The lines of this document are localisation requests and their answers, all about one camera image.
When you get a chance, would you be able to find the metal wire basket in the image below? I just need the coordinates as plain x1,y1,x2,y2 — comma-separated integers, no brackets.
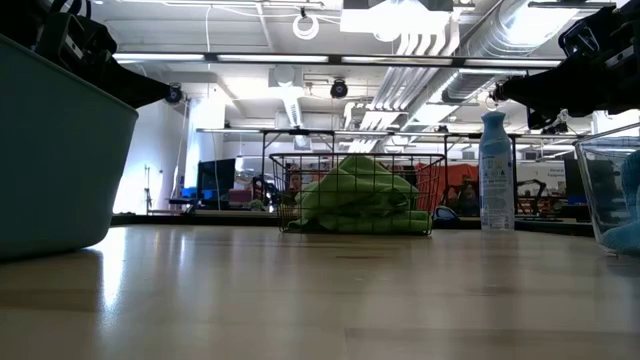
268,152,448,235

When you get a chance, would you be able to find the white hanging ring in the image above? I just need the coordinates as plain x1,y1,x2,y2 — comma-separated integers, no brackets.
292,12,321,41

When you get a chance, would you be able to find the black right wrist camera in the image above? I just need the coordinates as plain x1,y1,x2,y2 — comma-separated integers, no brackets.
558,19,601,57

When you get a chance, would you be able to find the orange fabric cover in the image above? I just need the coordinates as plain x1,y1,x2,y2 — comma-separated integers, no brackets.
414,163,480,211

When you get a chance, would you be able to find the small dark rounded object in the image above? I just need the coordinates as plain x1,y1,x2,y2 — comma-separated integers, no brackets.
432,205,462,225

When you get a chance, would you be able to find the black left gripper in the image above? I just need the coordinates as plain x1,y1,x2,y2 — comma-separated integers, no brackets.
37,13,172,109

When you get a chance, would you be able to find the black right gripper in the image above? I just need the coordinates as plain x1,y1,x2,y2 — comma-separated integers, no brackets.
494,0,640,132

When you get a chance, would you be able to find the white sign board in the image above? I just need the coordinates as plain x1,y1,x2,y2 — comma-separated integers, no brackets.
516,162,567,199

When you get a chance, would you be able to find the overhead light bar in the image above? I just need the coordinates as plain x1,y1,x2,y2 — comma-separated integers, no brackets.
112,52,564,69

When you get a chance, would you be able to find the black wire basket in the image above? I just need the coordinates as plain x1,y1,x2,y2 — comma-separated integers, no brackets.
259,128,599,201

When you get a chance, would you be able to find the blue white spray bottle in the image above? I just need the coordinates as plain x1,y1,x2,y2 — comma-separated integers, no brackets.
478,110,516,232

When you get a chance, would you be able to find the clear plastic bin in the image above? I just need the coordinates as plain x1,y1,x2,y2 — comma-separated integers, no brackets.
573,123,640,257

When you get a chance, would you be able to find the teal plastic basket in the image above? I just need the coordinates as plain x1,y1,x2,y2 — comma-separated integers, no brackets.
0,33,140,259

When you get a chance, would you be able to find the black monitor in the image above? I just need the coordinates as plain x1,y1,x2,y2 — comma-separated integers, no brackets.
197,158,237,202

